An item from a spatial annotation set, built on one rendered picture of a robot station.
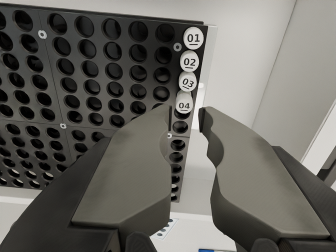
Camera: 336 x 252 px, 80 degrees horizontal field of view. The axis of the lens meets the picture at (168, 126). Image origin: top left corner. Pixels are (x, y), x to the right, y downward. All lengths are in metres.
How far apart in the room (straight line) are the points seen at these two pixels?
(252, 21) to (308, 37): 0.05
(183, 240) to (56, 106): 0.48
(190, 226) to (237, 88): 0.38
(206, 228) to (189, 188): 0.27
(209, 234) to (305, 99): 0.44
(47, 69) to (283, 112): 0.20
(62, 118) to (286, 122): 0.19
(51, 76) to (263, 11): 0.19
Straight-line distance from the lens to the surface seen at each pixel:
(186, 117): 0.17
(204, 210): 0.27
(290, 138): 0.19
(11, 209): 0.40
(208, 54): 0.20
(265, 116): 0.23
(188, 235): 0.57
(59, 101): 0.19
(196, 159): 0.28
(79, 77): 0.17
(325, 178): 0.23
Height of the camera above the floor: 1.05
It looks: 58 degrees down
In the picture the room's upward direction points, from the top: 175 degrees counter-clockwise
